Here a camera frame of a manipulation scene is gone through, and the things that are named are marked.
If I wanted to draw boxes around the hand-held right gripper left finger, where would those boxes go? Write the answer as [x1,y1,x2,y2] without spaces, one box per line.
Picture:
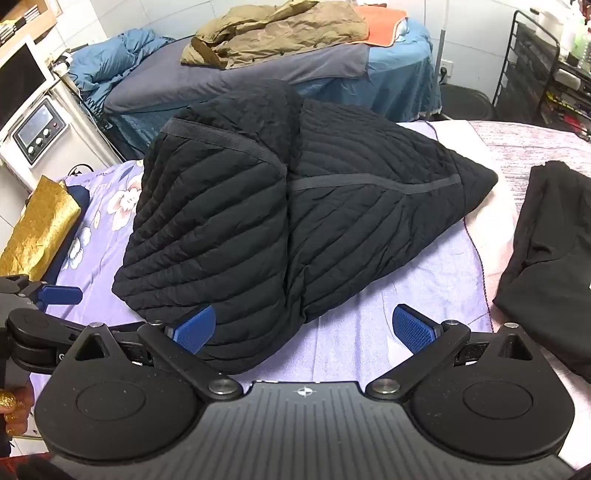
[71,305,243,400]

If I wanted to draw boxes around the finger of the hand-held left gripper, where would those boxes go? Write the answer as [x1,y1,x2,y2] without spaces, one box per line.
[0,274,84,312]
[6,308,139,374]

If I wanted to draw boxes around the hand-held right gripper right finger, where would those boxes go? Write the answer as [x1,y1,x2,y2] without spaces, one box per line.
[368,303,534,400]

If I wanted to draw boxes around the black knitted sweater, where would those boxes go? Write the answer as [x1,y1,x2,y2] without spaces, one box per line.
[112,78,500,376]

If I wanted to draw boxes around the person's left hand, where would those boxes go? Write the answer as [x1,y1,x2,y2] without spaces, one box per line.
[0,385,37,437]

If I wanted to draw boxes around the purple floral bed sheet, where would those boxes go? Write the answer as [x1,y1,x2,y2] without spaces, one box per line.
[30,159,492,394]

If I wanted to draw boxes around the gold cloth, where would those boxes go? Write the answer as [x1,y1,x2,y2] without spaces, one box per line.
[0,175,85,283]

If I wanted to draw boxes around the navy blue cloth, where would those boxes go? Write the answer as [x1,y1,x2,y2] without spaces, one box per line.
[44,187,92,286]

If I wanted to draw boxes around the white machine with display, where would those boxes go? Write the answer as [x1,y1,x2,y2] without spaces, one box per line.
[0,78,122,186]

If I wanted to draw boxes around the black garment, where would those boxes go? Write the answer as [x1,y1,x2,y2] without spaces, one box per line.
[492,161,591,370]

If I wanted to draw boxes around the pink blanket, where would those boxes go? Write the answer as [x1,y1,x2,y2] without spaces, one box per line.
[397,117,591,472]

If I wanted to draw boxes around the white framed monitor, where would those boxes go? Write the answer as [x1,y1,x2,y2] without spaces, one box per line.
[0,37,52,140]

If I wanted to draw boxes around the black stool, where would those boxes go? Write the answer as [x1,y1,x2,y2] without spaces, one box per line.
[438,84,498,122]

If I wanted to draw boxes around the blue puffy jacket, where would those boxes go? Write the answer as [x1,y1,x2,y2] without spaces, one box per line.
[68,28,177,108]

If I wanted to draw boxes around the blue bed sheet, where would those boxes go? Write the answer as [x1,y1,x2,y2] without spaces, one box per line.
[286,18,445,126]

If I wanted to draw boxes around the grey blanket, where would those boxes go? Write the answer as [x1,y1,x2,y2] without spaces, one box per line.
[104,34,371,114]

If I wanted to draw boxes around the wooden shelf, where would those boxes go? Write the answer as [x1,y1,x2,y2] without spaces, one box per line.
[0,0,59,62]

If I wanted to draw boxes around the orange towel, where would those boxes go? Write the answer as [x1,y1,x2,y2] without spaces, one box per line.
[353,4,408,48]

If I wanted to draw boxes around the khaki jacket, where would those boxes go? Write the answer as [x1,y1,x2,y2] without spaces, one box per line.
[180,0,371,71]

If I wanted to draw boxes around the black coiled cable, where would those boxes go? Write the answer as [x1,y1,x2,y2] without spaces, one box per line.
[79,76,109,123]

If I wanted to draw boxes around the black wire rack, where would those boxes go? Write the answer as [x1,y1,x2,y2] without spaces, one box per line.
[492,8,591,141]

